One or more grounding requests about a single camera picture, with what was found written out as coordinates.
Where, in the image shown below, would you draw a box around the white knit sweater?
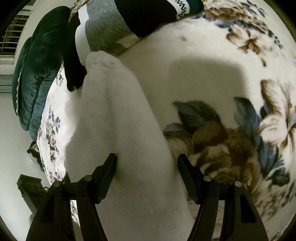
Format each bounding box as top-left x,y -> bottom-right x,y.
66,51 -> 194,240

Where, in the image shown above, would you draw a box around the dark small floor stand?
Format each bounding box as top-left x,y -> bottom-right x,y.
16,174 -> 47,214

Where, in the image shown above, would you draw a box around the dark green quilted pillow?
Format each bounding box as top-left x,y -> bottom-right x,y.
11,6 -> 71,141

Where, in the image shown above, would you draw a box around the window blinds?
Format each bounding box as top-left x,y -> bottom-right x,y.
1,15 -> 29,58

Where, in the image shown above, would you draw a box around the black grey striped folded garment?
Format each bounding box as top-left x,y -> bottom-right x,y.
62,1 -> 177,92

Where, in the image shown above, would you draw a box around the dark green patterned folded sweater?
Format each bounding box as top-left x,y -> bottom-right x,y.
167,0 -> 204,20

